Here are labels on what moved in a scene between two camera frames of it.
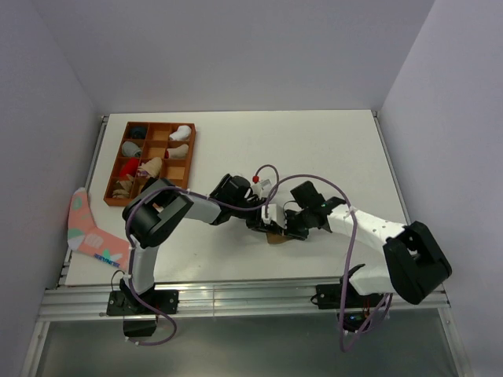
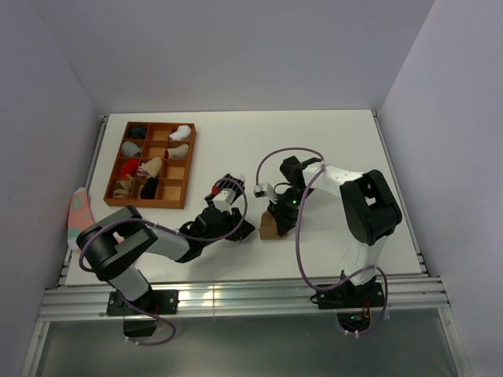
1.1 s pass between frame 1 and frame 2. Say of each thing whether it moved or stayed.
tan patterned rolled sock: stayed
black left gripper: moved
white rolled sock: stayed
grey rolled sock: stayed
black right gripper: moved
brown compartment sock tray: stayed
